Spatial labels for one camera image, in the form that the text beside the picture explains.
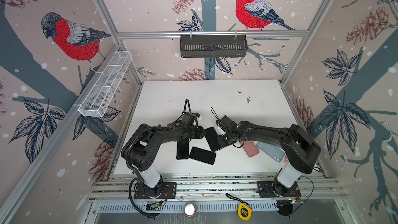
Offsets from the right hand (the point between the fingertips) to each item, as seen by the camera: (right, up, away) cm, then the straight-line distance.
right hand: (219, 145), depth 89 cm
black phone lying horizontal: (-10, -5, -3) cm, 11 cm away
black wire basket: (-2, +63, +15) cm, 65 cm away
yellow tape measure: (+9, -22, -22) cm, 32 cm away
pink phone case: (+18, -1, -1) cm, 18 cm away
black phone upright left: (-22, -2, -1) cm, 22 cm away
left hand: (-8, +6, +2) cm, 11 cm away
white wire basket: (-61, +37, -9) cm, 72 cm away
